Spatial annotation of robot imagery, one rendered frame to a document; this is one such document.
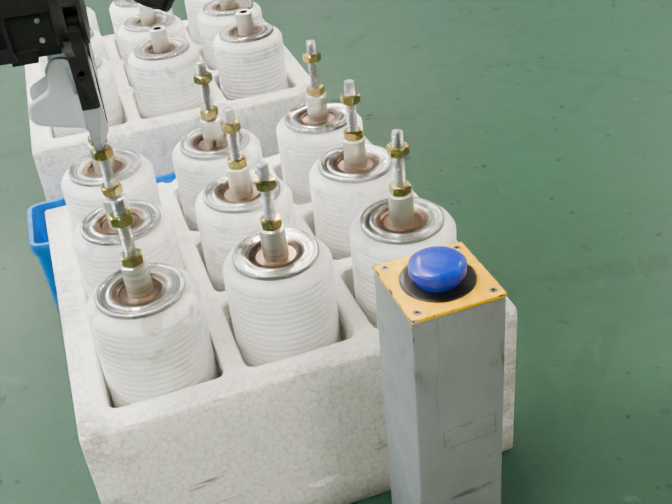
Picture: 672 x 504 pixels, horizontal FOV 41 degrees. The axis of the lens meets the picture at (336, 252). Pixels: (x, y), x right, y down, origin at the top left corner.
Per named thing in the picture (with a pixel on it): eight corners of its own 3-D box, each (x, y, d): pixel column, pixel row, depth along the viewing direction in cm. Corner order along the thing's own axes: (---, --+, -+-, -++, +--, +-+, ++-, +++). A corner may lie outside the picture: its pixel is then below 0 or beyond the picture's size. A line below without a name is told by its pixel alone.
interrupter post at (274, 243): (259, 264, 76) (253, 232, 74) (267, 249, 78) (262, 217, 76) (286, 266, 76) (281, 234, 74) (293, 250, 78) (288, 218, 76)
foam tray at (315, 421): (372, 252, 120) (363, 132, 110) (514, 449, 89) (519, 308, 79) (82, 331, 111) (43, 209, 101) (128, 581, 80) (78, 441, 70)
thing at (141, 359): (126, 421, 87) (80, 273, 77) (222, 397, 89) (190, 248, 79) (134, 494, 80) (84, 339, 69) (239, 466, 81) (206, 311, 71)
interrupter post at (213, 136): (222, 150, 94) (217, 122, 93) (201, 150, 95) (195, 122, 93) (229, 140, 96) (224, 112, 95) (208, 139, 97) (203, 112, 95)
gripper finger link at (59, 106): (45, 158, 78) (14, 57, 73) (113, 145, 79) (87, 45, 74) (43, 173, 75) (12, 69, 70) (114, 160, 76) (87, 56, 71)
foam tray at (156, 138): (267, 102, 163) (253, 6, 153) (332, 201, 132) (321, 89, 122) (52, 148, 155) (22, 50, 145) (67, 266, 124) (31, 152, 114)
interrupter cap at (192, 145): (238, 163, 92) (237, 157, 91) (170, 161, 93) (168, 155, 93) (258, 129, 98) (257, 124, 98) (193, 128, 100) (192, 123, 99)
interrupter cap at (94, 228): (102, 258, 79) (100, 252, 79) (68, 226, 84) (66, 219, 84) (176, 225, 83) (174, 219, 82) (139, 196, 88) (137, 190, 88)
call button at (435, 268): (451, 262, 64) (451, 238, 62) (477, 292, 60) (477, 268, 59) (400, 276, 63) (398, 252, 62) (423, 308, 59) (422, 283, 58)
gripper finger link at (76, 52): (79, 97, 76) (52, -4, 71) (100, 94, 76) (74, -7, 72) (79, 118, 72) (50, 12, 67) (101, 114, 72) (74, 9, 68)
